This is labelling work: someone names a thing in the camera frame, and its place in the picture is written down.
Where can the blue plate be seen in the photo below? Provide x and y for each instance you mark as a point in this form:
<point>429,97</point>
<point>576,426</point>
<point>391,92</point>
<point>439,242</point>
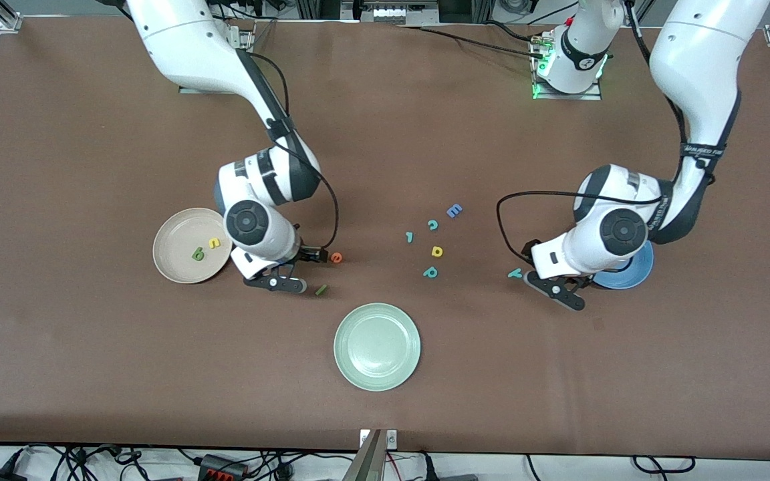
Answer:
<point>635,270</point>

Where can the grey metal camera bar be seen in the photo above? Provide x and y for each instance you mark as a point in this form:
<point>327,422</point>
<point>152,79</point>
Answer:
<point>366,461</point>

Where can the beige brown plate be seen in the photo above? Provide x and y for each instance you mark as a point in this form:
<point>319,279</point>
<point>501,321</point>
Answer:
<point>181,247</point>

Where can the blue foam letter E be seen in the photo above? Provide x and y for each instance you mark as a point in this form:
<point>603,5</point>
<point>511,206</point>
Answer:
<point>454,211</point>

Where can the black orange power strip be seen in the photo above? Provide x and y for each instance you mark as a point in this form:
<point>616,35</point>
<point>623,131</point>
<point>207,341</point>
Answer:
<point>221,465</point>

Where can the teal foam letter y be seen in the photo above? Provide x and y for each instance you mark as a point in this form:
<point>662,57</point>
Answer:
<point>515,272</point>

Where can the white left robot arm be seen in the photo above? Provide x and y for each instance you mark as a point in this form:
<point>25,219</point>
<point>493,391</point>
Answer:
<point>692,53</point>

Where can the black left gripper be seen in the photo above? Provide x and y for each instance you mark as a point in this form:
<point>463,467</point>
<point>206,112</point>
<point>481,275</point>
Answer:
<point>528,247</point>

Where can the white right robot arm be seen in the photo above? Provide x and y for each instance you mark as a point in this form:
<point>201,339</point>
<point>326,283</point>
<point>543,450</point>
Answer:
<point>184,47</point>

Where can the metal control device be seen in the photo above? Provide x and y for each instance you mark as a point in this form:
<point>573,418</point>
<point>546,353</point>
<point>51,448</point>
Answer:
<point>392,13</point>

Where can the pale green plate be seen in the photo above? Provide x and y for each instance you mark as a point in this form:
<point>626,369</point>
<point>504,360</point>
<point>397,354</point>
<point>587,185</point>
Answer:
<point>377,347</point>

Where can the white mounting bracket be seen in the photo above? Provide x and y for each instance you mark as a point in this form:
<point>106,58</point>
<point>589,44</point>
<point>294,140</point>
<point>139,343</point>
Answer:
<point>392,439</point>

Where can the teal foam letter p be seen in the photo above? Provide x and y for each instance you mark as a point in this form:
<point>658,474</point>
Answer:
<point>430,273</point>

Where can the orange foam letter e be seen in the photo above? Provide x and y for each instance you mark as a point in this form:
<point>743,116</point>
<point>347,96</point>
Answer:
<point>336,259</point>

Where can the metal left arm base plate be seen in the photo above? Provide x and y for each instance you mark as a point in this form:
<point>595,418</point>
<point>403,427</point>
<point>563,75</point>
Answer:
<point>562,97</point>

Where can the green foam letter b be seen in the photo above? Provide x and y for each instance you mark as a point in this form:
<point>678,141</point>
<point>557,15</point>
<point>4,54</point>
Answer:
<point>198,255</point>

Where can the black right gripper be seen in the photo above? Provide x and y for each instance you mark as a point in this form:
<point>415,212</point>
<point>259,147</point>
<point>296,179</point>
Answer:
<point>306,254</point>

